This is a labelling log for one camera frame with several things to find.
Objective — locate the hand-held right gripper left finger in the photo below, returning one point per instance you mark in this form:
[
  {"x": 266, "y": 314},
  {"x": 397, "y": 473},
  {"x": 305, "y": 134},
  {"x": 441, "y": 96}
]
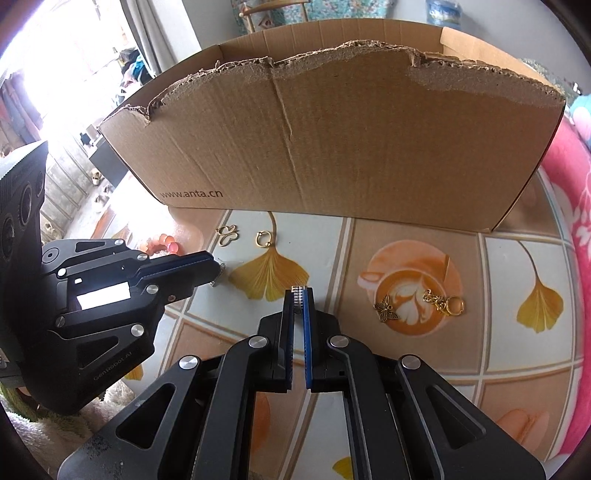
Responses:
[{"x": 288, "y": 332}]

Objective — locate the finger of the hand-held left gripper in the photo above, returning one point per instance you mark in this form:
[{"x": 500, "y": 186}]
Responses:
[
  {"x": 92, "y": 251},
  {"x": 184, "y": 277}
]

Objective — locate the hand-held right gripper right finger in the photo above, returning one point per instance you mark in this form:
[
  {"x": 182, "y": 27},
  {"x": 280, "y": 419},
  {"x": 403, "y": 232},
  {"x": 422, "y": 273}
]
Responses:
[{"x": 308, "y": 341}]

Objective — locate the small silver charm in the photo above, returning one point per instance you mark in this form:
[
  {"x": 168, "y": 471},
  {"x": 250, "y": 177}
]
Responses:
[{"x": 218, "y": 277}]

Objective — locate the gold butterfly outline charm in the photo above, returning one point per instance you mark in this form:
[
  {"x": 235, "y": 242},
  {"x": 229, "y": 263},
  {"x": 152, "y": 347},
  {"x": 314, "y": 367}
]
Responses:
[{"x": 229, "y": 234}]

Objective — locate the small gold hoop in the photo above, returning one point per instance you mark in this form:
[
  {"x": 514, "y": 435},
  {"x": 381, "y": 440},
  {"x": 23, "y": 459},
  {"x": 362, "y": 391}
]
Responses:
[{"x": 257, "y": 240}]

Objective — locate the bronze butterfly charm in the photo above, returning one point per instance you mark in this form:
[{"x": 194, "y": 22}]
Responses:
[{"x": 385, "y": 310}]

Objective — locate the brown cardboard box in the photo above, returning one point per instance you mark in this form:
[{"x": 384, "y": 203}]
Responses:
[{"x": 369, "y": 152}]

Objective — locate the dark grey cabinet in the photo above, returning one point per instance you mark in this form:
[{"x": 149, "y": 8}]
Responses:
[{"x": 108, "y": 159}]

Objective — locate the pile of clothes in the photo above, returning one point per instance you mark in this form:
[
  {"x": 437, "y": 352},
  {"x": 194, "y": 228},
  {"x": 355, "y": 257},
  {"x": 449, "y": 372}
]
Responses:
[{"x": 131, "y": 64}]

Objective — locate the ginkgo leaf patterned tablecloth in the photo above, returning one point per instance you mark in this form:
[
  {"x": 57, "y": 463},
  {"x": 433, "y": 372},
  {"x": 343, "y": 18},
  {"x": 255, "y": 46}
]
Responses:
[{"x": 508, "y": 300}]

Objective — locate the grey curtain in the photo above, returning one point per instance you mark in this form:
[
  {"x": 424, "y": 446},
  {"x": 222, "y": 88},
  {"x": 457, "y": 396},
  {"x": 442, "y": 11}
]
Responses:
[{"x": 157, "y": 32}]

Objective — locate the wooden chair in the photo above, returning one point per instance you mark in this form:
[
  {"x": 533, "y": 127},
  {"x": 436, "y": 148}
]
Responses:
[{"x": 249, "y": 16}]

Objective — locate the pink floral blanket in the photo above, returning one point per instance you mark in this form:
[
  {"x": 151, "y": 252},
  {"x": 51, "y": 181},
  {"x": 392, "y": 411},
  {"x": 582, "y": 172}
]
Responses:
[{"x": 572, "y": 194}]

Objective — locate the blue water jug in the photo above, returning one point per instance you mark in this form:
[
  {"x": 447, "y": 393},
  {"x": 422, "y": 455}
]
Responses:
[{"x": 443, "y": 13}]

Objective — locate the light blue pillow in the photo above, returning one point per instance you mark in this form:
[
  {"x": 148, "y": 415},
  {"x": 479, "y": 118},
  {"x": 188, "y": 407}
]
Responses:
[{"x": 582, "y": 110}]

